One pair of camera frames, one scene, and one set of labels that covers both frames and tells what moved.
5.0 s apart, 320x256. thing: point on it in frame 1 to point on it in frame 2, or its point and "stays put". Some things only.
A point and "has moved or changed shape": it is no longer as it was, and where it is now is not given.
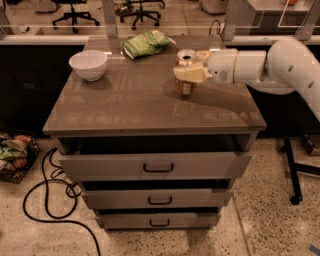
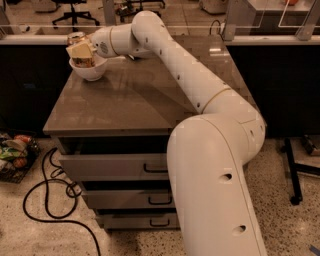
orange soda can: (185, 57) has moved or changed shape
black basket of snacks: (19, 150) stays put
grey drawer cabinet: (144, 156) stays put
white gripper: (221, 66) to (101, 42)
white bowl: (90, 63) stays put
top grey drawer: (155, 166) stays put
